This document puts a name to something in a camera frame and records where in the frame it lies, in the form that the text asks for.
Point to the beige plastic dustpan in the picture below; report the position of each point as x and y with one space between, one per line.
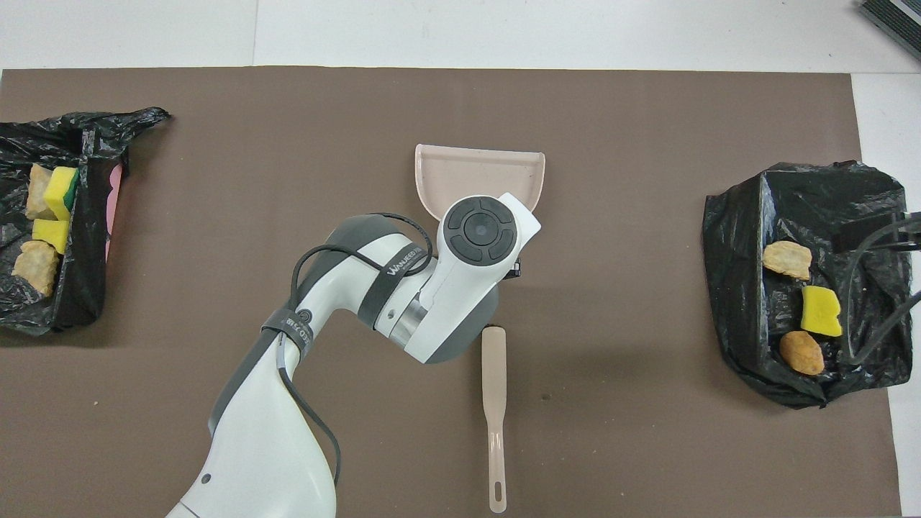
475 173

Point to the left black trash bag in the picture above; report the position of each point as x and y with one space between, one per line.
83 288

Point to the black trash bag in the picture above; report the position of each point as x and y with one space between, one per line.
83 288
734 288

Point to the brown oval bread roll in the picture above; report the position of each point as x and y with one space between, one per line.
801 352

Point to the right black trash bag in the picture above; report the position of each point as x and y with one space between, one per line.
734 288

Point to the beige hand brush black bristles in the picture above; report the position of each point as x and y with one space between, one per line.
493 374

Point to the small yellow sponge piece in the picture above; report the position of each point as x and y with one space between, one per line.
50 234

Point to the large yellow sponge piece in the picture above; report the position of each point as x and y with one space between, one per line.
822 311

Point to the dark grey ribbed panel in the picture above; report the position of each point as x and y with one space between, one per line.
896 21

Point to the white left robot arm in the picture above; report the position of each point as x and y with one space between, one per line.
288 432

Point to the brown table mat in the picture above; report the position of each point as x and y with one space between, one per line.
647 446

